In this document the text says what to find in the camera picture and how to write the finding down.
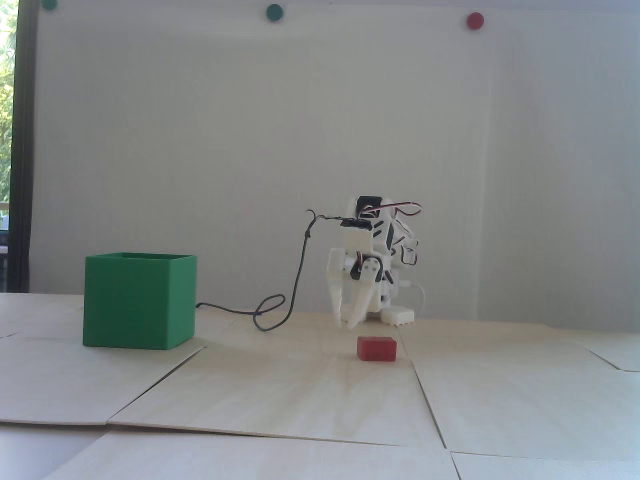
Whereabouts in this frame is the dark window frame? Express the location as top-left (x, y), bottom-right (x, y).
top-left (12, 0), bottom-right (40, 294)

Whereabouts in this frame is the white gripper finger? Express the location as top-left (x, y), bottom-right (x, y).
top-left (347, 259), bottom-right (382, 330)
top-left (327, 248), bottom-right (352, 329)

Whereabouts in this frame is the green box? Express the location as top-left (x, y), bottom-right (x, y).
top-left (82, 252), bottom-right (198, 351)

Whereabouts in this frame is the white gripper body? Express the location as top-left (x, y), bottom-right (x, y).
top-left (341, 226), bottom-right (389, 283)

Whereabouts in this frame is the black camera cable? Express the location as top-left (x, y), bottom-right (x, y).
top-left (195, 208), bottom-right (347, 332)

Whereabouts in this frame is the red block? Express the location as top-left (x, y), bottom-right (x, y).
top-left (356, 336), bottom-right (399, 362)

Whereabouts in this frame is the white power cable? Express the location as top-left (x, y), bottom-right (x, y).
top-left (399, 281), bottom-right (427, 319)

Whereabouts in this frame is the red white black servo wire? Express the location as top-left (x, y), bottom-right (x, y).
top-left (379, 200), bottom-right (424, 219)

